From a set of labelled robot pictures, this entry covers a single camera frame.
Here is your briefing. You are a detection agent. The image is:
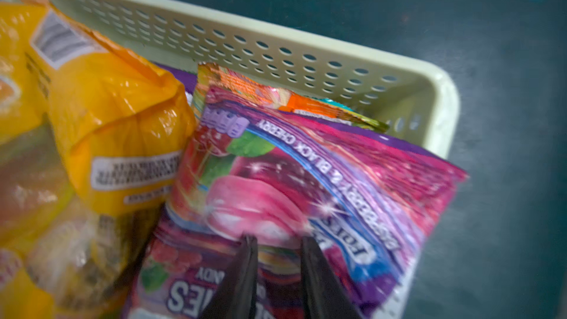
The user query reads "purple Fox's berries candy bag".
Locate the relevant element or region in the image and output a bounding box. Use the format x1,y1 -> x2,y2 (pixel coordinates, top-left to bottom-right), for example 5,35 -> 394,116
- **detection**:
123,87 -> 467,318

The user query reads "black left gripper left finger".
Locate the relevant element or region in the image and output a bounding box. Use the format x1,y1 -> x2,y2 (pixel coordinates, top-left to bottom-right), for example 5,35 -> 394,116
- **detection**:
199,235 -> 258,319

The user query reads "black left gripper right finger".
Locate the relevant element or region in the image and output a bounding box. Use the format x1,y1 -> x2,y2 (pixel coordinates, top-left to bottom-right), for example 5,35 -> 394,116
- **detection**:
301,236 -> 361,319

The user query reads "pale green perforated plastic basket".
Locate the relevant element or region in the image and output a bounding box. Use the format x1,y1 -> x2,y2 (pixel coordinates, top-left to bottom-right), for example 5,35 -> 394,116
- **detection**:
0,0 -> 462,319

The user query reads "purple candy bag back side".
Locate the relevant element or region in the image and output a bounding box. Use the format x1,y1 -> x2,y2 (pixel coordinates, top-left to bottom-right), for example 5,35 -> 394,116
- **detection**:
156,63 -> 198,95

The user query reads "orange fruits candy bag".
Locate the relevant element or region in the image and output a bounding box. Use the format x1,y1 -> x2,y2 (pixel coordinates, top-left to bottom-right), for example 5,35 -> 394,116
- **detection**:
191,62 -> 389,133

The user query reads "yellow orange candy bag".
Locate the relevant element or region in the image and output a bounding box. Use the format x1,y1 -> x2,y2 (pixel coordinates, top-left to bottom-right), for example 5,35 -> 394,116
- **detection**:
1,0 -> 196,318

